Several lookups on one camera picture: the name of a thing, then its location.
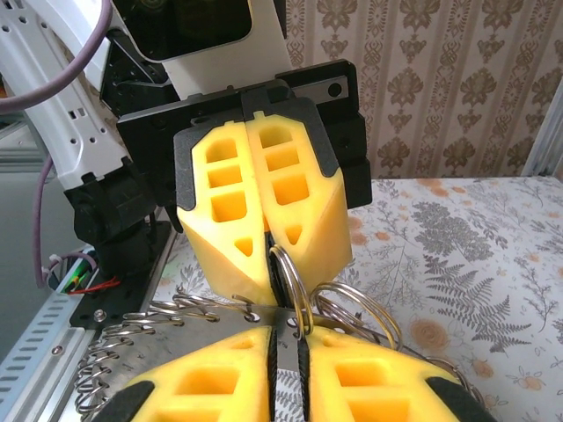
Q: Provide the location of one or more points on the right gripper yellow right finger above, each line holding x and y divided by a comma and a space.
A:
378, 387

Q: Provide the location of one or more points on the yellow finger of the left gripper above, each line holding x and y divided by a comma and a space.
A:
198, 246
316, 211

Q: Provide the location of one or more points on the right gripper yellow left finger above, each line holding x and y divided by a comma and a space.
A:
211, 395

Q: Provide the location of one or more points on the metal disc with keyrings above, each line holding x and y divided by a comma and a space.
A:
228, 323

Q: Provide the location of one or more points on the silver split keyring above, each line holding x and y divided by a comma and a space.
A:
302, 292

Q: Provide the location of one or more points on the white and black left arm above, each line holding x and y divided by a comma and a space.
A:
88, 132

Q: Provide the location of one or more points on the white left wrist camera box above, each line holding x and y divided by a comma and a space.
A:
220, 74

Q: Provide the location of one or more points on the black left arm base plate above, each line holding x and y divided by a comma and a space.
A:
119, 307

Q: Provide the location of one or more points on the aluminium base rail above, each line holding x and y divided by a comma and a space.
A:
44, 382

